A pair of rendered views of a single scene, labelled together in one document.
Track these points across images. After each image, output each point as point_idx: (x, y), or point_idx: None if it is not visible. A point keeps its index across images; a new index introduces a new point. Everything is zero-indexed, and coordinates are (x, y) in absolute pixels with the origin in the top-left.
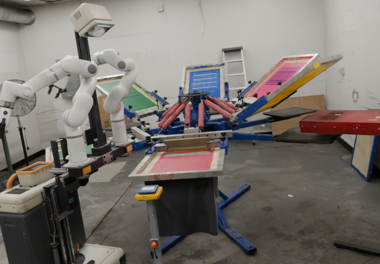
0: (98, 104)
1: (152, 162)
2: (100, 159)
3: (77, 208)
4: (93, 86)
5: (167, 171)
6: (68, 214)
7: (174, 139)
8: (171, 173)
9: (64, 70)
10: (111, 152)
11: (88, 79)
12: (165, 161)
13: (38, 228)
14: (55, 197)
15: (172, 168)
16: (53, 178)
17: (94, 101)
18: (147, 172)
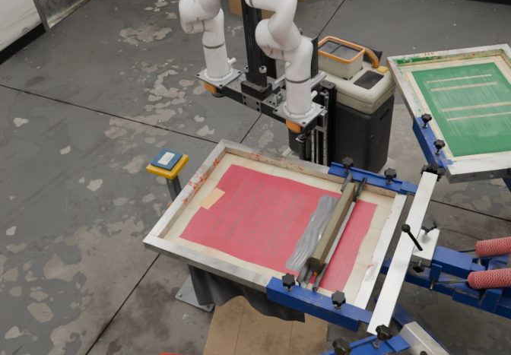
0: (253, 27)
1: (299, 177)
2: (238, 94)
3: (360, 141)
4: None
5: (233, 188)
6: (318, 129)
7: (345, 198)
8: (188, 182)
9: None
10: (258, 103)
11: None
12: (290, 194)
13: None
14: None
15: (242, 197)
16: (341, 80)
17: (245, 19)
18: (246, 166)
